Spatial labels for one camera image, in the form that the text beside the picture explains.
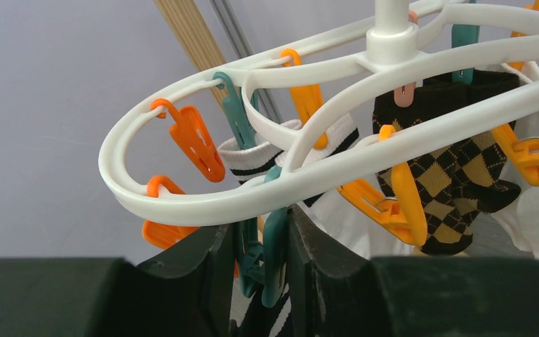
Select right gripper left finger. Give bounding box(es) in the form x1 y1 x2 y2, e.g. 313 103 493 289
0 225 234 336

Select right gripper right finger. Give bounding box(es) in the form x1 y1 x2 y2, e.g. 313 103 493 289
288 206 539 336

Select white clip sock hanger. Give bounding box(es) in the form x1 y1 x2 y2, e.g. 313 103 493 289
98 1 539 304

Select black sock white stripes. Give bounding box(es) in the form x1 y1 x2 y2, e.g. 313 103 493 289
229 284 294 337

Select white sock middle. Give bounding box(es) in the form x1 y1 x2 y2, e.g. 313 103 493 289
297 189 413 259

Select white sock with stripes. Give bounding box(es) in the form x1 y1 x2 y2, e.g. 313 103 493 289
218 114 359 185

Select brown argyle sock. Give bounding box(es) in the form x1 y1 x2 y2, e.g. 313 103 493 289
373 70 521 256

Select wooden hanging rack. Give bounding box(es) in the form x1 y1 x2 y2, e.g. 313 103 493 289
154 0 227 105

